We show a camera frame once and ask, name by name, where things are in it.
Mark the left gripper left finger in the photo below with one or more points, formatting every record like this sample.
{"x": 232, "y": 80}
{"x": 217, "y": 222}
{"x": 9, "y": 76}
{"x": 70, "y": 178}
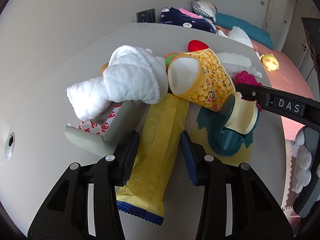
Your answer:
{"x": 129, "y": 156}

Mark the yellow corn snack bag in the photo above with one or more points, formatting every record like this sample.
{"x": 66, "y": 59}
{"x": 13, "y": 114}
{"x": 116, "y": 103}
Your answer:
{"x": 200, "y": 78}

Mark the teal long pillow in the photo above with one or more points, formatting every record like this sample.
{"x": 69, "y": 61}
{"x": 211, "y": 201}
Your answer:
{"x": 254, "y": 33}

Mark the black wall switch panel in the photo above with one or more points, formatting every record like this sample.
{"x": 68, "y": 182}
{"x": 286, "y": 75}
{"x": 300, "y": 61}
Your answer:
{"x": 146, "y": 16}

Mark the pink bed sheet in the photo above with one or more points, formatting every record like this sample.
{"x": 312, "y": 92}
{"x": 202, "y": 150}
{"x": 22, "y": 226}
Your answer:
{"x": 287, "y": 78}

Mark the magenta plush toy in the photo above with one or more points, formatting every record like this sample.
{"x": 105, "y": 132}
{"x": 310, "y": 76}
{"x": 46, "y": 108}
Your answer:
{"x": 245, "y": 78}

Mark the metal cable grommet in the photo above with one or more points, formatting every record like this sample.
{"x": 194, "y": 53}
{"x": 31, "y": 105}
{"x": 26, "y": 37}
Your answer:
{"x": 9, "y": 145}

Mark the yellow chick plush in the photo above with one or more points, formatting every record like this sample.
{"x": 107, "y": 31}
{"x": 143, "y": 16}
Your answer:
{"x": 269, "y": 62}

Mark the navy cartoon blanket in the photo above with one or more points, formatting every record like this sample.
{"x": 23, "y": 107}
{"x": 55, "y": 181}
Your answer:
{"x": 173, "y": 16}

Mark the red heart toy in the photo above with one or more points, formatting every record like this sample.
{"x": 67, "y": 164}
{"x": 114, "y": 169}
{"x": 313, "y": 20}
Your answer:
{"x": 196, "y": 45}

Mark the green orange teether toy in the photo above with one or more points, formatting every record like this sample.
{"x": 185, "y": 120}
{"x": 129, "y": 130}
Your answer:
{"x": 168, "y": 58}

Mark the white quilted cloth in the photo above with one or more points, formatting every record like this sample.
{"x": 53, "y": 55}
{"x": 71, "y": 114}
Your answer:
{"x": 132, "y": 74}

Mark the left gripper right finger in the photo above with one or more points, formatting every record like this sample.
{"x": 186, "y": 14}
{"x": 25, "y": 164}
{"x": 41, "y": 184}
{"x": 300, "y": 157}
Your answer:
{"x": 190, "y": 157}

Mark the white door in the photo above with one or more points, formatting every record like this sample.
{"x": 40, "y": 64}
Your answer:
{"x": 278, "y": 18}

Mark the brown squishy toy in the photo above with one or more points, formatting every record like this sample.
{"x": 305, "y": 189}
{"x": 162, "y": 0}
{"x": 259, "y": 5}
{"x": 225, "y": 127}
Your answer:
{"x": 103, "y": 68}

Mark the white goose plush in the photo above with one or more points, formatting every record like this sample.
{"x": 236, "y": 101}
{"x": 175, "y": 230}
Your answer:
{"x": 238, "y": 35}

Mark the grey foam corner guard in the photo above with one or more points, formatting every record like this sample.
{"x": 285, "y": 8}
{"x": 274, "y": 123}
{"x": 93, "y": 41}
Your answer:
{"x": 113, "y": 127}

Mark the white fluffy chair cushion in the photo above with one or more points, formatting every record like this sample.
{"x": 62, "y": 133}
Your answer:
{"x": 302, "y": 175}

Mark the checkered patchwork pillow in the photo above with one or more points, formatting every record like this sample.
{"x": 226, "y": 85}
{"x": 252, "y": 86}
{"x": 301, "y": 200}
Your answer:
{"x": 205, "y": 9}

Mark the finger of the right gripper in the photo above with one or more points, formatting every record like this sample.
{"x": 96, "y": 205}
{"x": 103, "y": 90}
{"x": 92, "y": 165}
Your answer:
{"x": 294, "y": 107}

